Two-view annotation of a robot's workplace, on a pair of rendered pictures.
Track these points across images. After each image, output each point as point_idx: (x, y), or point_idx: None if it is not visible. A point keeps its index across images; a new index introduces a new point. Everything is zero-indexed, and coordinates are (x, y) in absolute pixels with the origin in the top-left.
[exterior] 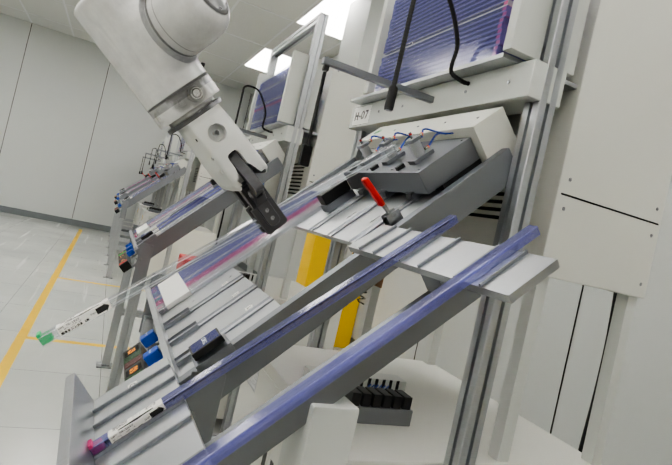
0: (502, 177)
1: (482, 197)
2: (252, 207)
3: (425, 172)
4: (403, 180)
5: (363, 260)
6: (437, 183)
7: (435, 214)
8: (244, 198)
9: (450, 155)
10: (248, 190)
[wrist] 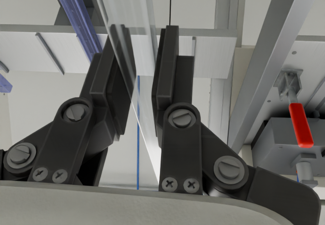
0: (229, 129)
1: (234, 112)
2: (61, 108)
3: (271, 142)
4: (317, 135)
5: (280, 19)
6: (266, 128)
7: (247, 94)
8: (71, 144)
9: (260, 157)
10: (19, 174)
